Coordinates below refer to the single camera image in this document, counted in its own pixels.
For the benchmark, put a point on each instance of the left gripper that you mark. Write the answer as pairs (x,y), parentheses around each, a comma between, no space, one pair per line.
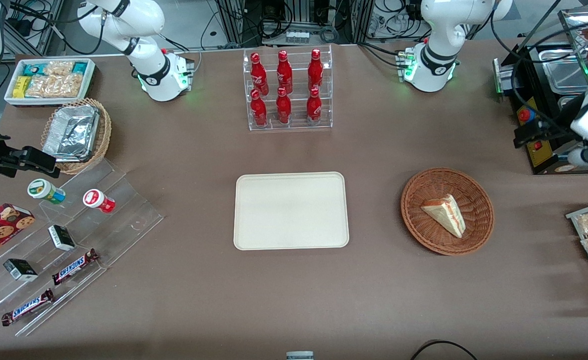
(559,126)

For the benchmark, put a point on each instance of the triangular sandwich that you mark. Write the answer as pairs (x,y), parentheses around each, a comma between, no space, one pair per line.
(446,214)

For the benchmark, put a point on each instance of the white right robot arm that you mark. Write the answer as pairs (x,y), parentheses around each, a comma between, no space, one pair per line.
(146,60)

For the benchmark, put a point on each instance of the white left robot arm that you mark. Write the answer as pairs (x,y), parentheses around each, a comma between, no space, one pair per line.
(438,30)

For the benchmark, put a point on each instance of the light wicker basket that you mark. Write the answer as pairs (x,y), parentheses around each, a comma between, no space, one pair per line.
(104,135)

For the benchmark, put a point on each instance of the brown wicker basket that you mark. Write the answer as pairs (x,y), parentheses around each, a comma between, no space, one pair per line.
(423,230)

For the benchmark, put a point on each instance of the cream plastic tray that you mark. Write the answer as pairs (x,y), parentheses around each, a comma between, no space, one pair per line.
(291,210)

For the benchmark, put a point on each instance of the black food warmer machine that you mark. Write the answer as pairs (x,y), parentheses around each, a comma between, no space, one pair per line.
(541,150)

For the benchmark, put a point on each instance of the green lid cup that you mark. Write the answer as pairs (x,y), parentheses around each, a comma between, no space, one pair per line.
(41,189)

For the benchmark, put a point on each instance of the silver foil packets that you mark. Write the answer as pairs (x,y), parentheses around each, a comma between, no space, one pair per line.
(71,132)

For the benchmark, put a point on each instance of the steel food pan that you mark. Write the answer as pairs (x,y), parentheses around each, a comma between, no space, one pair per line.
(566,103)
(563,75)

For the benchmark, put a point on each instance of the grey controller box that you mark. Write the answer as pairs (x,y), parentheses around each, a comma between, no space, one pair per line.
(503,77)

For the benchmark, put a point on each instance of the red lid cup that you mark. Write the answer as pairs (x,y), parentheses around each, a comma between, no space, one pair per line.
(96,200)

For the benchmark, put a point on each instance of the clear cracker bag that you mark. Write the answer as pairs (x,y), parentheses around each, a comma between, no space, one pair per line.
(54,86)
(59,68)

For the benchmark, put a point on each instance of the yellow snack packet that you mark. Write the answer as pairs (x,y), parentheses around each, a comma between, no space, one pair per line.
(21,87)

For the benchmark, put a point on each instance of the small dark green box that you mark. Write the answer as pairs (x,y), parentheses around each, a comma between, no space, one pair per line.
(20,270)
(61,237)

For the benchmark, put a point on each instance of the teal snack packet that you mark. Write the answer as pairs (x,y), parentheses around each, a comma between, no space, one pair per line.
(35,69)
(80,67)

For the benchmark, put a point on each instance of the white snack bin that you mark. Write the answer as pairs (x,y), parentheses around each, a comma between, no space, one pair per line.
(91,75)

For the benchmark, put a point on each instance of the clear acrylic stepped display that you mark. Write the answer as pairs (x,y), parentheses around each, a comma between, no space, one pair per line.
(124,220)

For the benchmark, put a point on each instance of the Snickers chocolate bar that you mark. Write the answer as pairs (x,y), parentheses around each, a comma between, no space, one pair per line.
(28,307)
(74,266)

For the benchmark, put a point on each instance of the red cola bottle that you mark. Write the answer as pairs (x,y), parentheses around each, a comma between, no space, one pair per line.
(315,70)
(314,107)
(259,111)
(284,109)
(284,72)
(259,75)

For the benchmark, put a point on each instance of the clear acrylic bottle rack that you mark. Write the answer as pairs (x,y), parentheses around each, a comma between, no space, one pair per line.
(298,126)

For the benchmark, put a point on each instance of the white power strip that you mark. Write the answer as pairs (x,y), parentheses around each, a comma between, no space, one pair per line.
(297,36)

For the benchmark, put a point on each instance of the small grey object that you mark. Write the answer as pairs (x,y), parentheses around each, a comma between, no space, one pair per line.
(299,356)

